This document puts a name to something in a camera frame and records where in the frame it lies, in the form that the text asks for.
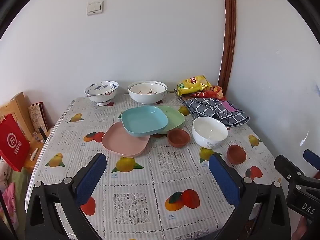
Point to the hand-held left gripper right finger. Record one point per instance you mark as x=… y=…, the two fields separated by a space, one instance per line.
x=223 y=180

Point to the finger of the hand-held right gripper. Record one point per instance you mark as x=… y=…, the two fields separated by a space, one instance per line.
x=287 y=167
x=312 y=158

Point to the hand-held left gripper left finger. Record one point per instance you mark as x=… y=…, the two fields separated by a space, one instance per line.
x=91 y=177

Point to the blue square plate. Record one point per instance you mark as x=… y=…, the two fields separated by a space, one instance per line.
x=142 y=121

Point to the green square plate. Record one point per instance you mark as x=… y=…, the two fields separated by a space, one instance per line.
x=175 y=118

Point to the small brown bowl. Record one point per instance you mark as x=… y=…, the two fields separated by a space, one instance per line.
x=236 y=155
x=178 y=138

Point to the pink square plate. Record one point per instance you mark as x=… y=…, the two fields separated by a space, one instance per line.
x=120 y=142

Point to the plain white bowl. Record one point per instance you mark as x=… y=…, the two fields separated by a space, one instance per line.
x=210 y=132

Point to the white marker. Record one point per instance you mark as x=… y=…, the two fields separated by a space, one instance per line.
x=34 y=154

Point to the black pen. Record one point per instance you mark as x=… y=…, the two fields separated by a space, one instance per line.
x=42 y=134

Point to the fruit printed tablecloth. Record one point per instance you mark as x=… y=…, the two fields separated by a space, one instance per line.
x=160 y=165

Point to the grey checked cloth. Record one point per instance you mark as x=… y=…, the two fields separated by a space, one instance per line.
x=212 y=107

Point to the pink paper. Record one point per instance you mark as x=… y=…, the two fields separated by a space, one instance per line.
x=231 y=105

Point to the patterned brown box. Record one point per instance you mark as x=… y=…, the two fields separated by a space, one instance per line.
x=36 y=116

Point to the blue patterned white bowl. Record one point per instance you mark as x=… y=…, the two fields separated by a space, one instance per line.
x=100 y=95

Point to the white plush toy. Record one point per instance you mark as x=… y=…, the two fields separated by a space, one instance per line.
x=4 y=175

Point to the pink bag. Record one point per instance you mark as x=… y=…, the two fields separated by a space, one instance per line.
x=8 y=205

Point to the red paper bag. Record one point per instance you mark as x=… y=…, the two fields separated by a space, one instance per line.
x=12 y=140

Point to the red chip bag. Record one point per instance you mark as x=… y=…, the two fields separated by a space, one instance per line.
x=213 y=91

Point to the large white bowl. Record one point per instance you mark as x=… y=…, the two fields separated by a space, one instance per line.
x=145 y=98

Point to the yellow chip bag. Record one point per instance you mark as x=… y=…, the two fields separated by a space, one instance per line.
x=192 y=83

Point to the white bowl with orange print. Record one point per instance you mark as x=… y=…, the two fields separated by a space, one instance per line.
x=140 y=88

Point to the wooden chair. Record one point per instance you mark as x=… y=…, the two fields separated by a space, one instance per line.
x=17 y=102

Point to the brown wooden door frame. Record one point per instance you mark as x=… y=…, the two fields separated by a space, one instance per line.
x=228 y=30

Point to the white light switch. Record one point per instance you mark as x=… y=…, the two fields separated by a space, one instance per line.
x=95 y=7

